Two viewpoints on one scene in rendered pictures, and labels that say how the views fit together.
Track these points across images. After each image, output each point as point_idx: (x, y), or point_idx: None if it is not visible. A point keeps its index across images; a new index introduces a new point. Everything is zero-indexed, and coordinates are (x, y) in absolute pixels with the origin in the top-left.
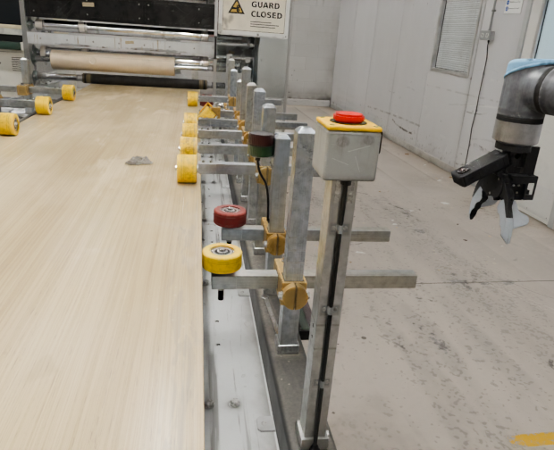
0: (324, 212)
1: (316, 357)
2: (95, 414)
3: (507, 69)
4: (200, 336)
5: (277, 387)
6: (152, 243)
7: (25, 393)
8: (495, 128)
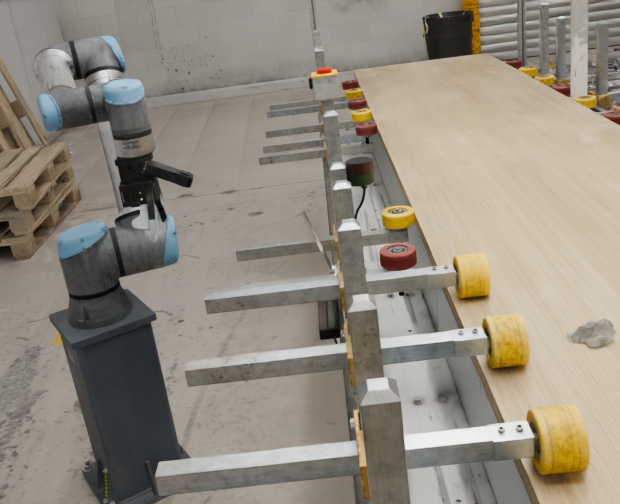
0: None
1: None
2: (433, 158)
3: (140, 91)
4: (400, 177)
5: None
6: (457, 212)
7: (464, 158)
8: (152, 141)
